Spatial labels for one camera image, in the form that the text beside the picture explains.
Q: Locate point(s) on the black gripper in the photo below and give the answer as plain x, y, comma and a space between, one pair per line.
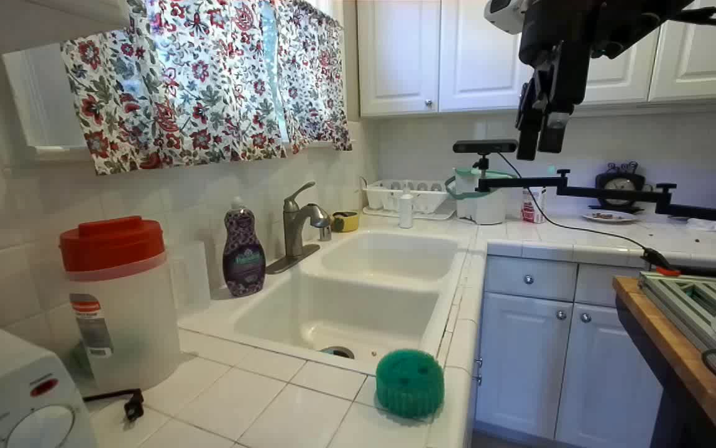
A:
562, 70

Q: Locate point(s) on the metal kitchen tap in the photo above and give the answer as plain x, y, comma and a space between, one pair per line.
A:
295, 224

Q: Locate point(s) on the small red bottle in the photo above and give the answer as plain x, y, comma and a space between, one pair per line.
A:
528, 209

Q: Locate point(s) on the white container with green lid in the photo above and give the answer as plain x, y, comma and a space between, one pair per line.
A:
478, 201

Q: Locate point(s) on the dark round basket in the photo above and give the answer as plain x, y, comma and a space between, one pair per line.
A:
620, 185

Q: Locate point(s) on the white plate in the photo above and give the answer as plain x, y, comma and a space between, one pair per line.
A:
611, 218

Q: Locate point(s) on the small white bottle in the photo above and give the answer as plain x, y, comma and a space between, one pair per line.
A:
407, 209

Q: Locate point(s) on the black orange clamp tool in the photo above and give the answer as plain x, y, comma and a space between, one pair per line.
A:
661, 267

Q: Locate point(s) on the yellow sponge holder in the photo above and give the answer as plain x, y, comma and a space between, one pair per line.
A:
343, 219

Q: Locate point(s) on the white base cabinets with drawers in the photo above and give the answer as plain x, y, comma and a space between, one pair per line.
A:
565, 358

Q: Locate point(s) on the white double sink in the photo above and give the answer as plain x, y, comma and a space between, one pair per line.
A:
358, 294

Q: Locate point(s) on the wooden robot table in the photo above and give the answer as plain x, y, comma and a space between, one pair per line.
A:
689, 375

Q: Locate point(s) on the round green scrubber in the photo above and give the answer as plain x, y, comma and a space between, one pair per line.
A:
408, 384

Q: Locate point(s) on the purple dish soap bottle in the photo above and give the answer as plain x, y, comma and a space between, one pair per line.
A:
244, 252

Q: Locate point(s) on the floral window curtain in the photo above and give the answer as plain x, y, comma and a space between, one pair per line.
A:
209, 78

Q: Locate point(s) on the clear pitcher with red lid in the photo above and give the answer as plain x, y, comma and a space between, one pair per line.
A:
122, 315

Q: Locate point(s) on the black toaster power plug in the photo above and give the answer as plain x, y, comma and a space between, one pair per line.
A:
133, 407

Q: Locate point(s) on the black stereo camera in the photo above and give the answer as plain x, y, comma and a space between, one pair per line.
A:
485, 145

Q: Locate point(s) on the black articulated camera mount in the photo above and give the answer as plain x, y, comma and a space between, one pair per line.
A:
622, 196

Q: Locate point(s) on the green metal base plate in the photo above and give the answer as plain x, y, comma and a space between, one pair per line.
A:
689, 299

